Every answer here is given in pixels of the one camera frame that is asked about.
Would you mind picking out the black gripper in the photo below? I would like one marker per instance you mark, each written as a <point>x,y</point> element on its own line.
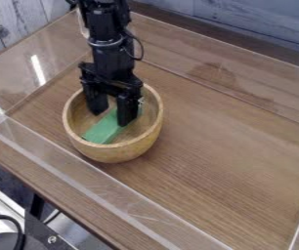
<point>108,76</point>

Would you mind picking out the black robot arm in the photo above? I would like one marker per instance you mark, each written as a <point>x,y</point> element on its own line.
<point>106,18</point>

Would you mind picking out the green rectangular block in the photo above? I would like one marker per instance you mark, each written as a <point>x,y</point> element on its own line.
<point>105,130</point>

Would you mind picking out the brown wooden bowl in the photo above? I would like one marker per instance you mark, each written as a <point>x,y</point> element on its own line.
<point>138,136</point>

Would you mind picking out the black table leg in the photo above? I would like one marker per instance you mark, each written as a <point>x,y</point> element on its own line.
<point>37,206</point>

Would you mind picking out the clear acrylic corner bracket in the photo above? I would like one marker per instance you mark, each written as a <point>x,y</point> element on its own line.
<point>81,23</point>

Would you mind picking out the clear acrylic tray wall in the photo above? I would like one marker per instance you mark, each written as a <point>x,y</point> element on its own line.
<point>215,187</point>

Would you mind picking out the black metal bracket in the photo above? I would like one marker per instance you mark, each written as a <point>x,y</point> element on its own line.
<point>42,238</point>

